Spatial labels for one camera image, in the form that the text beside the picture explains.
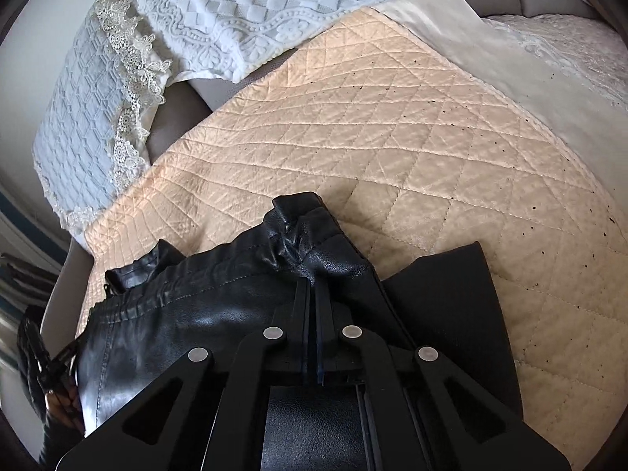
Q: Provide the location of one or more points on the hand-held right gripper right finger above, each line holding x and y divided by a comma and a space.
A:
417, 402

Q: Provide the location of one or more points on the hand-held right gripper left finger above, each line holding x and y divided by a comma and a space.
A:
230, 402

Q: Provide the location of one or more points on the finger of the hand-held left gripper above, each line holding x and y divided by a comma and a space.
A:
34, 353

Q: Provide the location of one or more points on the black leather jacket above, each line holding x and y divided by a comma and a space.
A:
196, 314

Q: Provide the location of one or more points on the blue quilted lace-trimmed cover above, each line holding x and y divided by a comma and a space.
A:
78, 132

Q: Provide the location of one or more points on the beige quilted mat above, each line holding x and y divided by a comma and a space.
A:
392, 157

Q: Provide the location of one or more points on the grey sofa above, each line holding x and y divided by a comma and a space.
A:
181, 122

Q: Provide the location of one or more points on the white embossed cover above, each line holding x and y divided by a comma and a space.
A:
245, 19

